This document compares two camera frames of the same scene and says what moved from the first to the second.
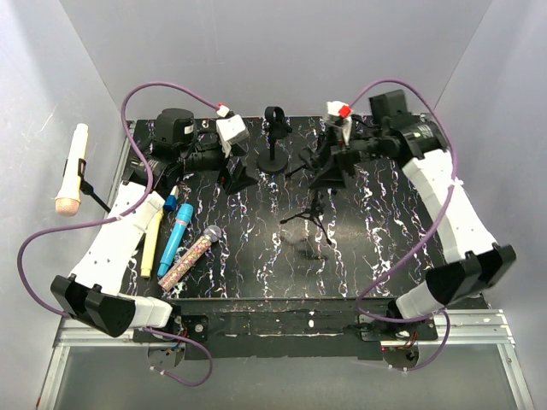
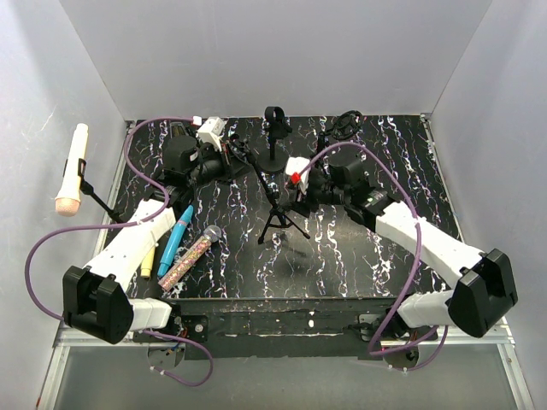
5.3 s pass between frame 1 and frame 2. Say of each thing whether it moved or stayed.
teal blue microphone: stayed
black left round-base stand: stayed
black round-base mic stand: stayed
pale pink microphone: stayed
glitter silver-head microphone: stayed
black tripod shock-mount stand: moved
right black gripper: moved
